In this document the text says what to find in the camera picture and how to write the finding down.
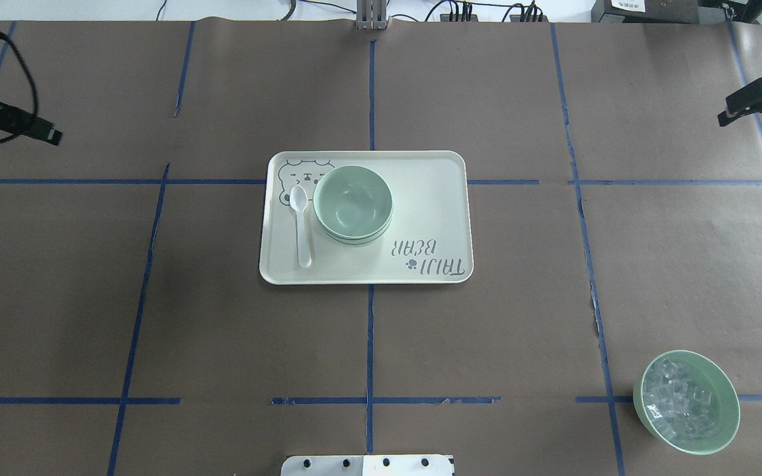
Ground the green bowl moved to tray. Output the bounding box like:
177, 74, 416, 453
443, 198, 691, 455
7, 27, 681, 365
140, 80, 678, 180
319, 221, 391, 245

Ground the white plastic spoon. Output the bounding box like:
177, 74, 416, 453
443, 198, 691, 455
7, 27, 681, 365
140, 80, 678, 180
288, 184, 312, 268

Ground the green bowl with ice cubes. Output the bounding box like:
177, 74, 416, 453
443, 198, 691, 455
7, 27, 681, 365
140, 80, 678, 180
632, 350, 741, 456

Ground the pale green bear tray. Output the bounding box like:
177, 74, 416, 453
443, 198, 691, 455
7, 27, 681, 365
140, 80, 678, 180
258, 151, 474, 284

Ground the green bowl on tray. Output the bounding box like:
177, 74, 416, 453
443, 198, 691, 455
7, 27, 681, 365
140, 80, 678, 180
325, 232, 384, 247

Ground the aluminium frame post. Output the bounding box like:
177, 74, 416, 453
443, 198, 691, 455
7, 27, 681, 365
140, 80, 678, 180
356, 0, 389, 31

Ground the white pedestal column base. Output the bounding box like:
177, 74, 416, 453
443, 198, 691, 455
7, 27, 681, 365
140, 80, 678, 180
280, 454, 456, 475

